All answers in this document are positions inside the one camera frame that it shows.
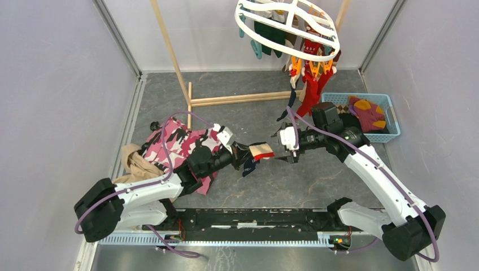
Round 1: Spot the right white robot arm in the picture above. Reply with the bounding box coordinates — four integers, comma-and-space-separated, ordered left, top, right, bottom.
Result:
273, 102, 446, 263

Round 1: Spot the blue plastic basket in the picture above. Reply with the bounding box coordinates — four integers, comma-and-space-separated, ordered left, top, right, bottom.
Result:
321, 92, 400, 143

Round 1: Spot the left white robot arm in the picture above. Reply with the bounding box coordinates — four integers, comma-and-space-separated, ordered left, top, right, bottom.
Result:
74, 142, 252, 243

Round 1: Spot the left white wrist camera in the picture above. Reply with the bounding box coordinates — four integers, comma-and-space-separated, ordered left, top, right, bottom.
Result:
213, 123, 234, 153

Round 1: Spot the socks pile in basket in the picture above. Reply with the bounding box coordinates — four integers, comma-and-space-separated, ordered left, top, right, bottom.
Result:
336, 95, 389, 134

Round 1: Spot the dark green sock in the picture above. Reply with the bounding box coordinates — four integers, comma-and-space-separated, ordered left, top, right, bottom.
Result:
254, 21, 285, 58

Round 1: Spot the beige cloth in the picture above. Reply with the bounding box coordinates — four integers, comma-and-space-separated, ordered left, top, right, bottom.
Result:
112, 144, 164, 184

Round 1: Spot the wooden hanger stand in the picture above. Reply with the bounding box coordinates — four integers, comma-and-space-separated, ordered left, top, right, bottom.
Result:
150, 1, 351, 112

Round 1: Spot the navy santa hat sock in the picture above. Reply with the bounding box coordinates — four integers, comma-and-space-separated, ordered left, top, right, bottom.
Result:
276, 70, 301, 121

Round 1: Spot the white oval clip hanger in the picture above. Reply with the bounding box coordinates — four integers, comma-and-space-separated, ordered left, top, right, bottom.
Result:
234, 1, 341, 62

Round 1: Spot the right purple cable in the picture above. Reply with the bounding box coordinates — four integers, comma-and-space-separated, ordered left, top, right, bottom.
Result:
286, 106, 440, 263

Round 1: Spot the red patterned christmas sock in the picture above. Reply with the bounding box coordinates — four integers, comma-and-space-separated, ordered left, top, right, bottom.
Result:
301, 23, 326, 56

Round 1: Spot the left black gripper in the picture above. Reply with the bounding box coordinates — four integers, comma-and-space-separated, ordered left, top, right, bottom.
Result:
199, 141, 256, 178

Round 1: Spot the red santa sock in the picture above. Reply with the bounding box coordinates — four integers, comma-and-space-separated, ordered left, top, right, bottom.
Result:
317, 66, 337, 96
297, 69, 320, 117

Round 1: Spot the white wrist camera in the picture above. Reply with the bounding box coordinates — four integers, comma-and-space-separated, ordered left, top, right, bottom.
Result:
213, 123, 234, 153
279, 126, 299, 151

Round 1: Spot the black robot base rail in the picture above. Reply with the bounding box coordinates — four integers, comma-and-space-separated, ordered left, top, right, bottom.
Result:
155, 208, 360, 242

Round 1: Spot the pink camouflage cloth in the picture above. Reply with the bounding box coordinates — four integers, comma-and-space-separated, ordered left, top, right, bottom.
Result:
138, 117, 221, 175

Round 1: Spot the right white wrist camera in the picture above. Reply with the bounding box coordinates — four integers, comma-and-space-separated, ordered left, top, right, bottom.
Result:
279, 126, 299, 151

